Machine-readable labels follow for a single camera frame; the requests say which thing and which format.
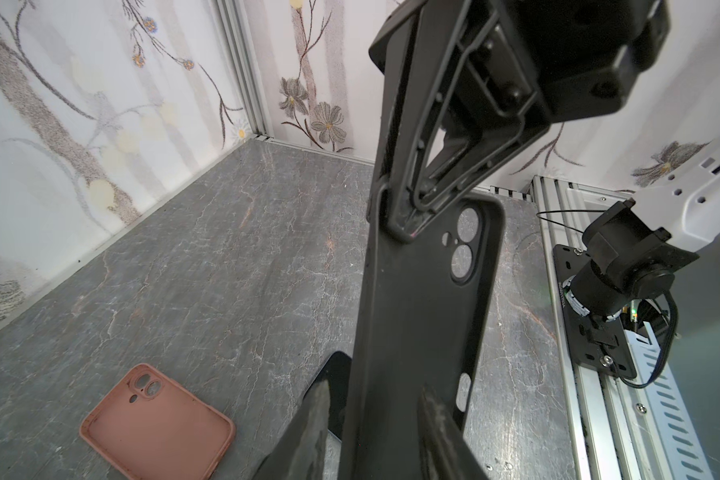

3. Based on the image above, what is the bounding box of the white slotted cable duct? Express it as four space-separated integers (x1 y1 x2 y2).
623 311 715 480

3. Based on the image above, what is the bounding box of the pink phone case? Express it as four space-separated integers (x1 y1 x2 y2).
79 363 236 479

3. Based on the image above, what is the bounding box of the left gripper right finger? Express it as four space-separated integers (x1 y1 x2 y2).
417 386 487 480

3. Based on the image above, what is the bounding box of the aluminium mounting rail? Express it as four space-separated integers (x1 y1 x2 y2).
491 175 720 480

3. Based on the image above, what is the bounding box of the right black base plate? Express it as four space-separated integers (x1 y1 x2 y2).
552 244 637 380

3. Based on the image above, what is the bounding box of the black phone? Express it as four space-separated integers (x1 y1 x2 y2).
303 351 352 442

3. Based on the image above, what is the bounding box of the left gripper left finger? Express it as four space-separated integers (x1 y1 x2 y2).
253 381 331 479

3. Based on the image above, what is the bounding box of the black phone case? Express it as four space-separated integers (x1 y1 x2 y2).
338 186 505 479

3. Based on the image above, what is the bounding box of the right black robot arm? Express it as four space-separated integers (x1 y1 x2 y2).
369 1 720 317

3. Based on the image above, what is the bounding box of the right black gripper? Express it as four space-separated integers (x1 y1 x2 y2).
369 1 671 243

